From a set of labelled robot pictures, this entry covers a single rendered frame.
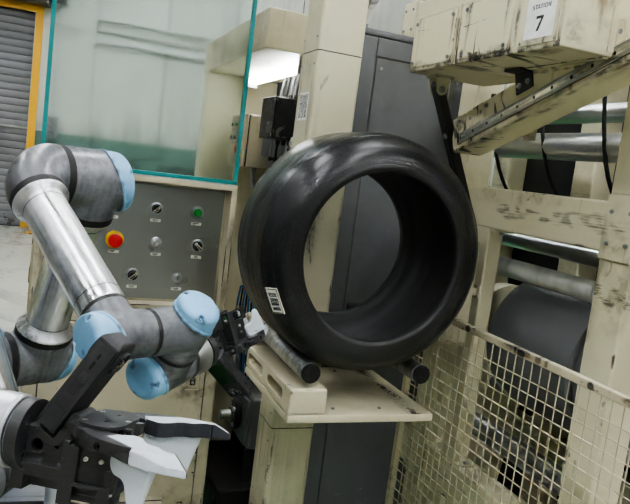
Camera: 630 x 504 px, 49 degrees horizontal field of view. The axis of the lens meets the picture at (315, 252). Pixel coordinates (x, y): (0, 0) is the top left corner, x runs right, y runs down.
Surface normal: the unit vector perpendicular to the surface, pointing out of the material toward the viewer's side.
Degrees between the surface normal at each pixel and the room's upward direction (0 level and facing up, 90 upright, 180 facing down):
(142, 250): 90
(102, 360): 81
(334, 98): 90
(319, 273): 90
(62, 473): 82
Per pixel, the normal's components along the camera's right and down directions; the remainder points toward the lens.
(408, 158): 0.39, -0.03
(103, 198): 0.63, 0.54
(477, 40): -0.93, -0.07
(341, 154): -0.03, -0.55
